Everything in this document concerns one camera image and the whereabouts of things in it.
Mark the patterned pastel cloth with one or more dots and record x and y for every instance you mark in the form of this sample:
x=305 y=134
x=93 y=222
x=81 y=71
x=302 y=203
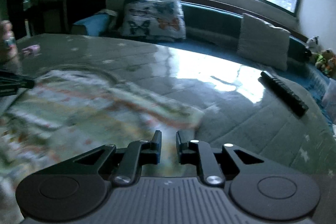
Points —
x=107 y=74

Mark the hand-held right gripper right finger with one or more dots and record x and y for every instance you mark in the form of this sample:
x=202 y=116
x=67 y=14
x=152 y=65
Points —
x=179 y=146

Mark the teal sofa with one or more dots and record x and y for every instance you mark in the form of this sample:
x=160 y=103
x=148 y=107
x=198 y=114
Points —
x=212 y=22

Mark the dark side table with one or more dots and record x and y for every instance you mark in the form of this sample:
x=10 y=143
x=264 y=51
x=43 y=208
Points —
x=52 y=16

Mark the dark wooden cabinet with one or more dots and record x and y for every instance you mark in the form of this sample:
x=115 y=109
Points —
x=18 y=3

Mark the white butterfly print pillow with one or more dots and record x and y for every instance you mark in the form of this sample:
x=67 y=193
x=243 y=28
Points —
x=155 y=19

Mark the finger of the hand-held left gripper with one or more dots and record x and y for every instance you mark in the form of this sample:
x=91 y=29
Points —
x=15 y=83

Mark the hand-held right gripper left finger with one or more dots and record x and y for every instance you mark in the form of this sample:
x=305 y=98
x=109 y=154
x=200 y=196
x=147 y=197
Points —
x=157 y=148

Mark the pink bottle with cartoon eyes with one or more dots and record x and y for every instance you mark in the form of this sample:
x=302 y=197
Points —
x=9 y=41

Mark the black remote control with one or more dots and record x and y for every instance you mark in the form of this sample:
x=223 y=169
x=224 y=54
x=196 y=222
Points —
x=284 y=94

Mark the pale crumpled cloth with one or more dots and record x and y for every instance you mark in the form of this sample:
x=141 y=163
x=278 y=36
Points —
x=110 y=16

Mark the plain light grey pillow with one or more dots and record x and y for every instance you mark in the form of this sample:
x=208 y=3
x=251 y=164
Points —
x=262 y=40

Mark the small pink object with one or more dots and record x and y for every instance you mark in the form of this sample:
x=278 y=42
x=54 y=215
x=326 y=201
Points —
x=31 y=49

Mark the blue cushion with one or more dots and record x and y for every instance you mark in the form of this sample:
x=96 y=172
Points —
x=92 y=24

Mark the colourful stuffed toys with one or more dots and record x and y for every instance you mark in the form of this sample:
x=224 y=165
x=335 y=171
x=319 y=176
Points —
x=325 y=60

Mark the pale patterned striped garment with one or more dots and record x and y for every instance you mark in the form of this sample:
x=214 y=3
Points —
x=92 y=113

